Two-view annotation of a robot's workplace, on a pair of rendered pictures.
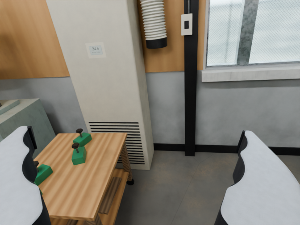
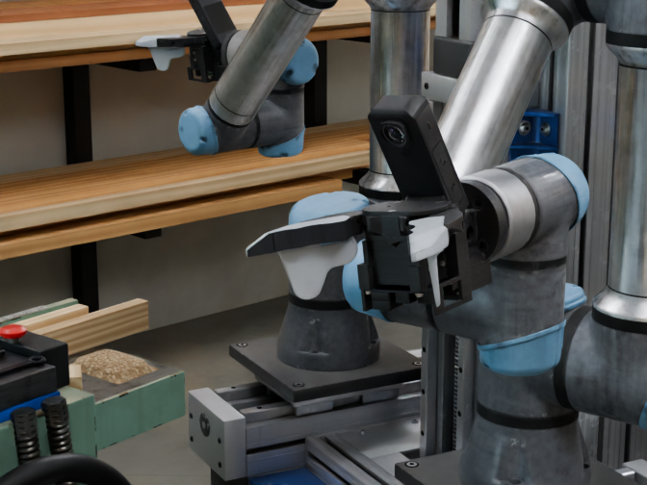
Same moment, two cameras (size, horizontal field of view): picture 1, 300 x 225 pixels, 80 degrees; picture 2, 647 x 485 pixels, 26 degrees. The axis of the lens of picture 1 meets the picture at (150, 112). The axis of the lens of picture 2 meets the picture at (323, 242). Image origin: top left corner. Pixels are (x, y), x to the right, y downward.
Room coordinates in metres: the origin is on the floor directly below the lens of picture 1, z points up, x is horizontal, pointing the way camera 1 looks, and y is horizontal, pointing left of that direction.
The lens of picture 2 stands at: (0.91, 0.57, 1.49)
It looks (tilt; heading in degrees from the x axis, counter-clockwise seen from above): 15 degrees down; 215
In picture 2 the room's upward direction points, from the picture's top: straight up
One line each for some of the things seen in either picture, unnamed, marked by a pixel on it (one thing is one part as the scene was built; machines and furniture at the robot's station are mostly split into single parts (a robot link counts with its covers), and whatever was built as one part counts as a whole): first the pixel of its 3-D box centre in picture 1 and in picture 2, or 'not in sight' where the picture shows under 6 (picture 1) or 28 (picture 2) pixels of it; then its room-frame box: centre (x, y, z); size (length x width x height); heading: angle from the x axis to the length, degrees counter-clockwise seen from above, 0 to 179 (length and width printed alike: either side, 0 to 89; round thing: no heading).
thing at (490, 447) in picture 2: not in sight; (526, 439); (-0.46, -0.10, 0.87); 0.15 x 0.15 x 0.10
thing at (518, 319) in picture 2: not in sight; (505, 306); (-0.19, 0.00, 1.12); 0.11 x 0.08 x 0.11; 88
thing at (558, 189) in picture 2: not in sight; (528, 204); (-0.19, 0.02, 1.21); 0.11 x 0.08 x 0.09; 178
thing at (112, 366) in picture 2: not in sight; (111, 361); (-0.30, -0.60, 0.91); 0.10 x 0.07 x 0.02; 86
